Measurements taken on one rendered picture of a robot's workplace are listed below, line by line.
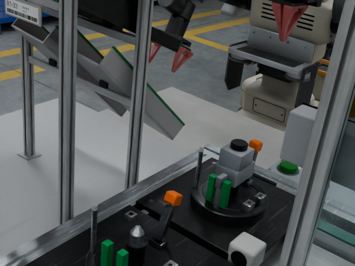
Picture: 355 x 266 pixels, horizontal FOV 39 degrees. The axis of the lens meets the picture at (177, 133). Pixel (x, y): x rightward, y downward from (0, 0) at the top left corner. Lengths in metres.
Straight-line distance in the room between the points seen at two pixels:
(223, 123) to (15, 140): 0.59
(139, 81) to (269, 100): 0.84
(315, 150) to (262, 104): 1.09
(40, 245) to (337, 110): 0.49
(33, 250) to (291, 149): 0.42
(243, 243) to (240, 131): 0.70
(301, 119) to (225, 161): 0.25
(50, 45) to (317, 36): 0.85
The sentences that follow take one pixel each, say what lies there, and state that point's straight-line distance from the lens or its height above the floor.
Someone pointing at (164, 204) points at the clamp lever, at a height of 1.07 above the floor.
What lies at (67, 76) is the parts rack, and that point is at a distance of 0.78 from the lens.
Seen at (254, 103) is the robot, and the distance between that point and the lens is 1.73.
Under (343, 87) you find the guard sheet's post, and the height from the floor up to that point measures 1.30.
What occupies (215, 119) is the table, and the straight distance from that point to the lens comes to 1.53.
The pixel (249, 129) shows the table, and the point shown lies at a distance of 1.50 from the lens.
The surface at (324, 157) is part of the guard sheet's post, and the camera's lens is 0.62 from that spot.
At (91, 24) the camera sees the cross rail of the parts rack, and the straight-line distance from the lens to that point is 0.98.
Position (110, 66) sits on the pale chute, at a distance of 0.91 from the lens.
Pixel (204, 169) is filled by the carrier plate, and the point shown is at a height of 0.97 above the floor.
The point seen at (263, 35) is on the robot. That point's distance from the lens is 1.63.
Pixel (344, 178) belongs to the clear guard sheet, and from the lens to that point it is 0.64.
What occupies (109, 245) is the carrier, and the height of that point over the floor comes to 1.04.
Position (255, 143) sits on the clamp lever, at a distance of 0.93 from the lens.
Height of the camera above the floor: 1.48
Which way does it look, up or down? 26 degrees down
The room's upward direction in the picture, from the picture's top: 7 degrees clockwise
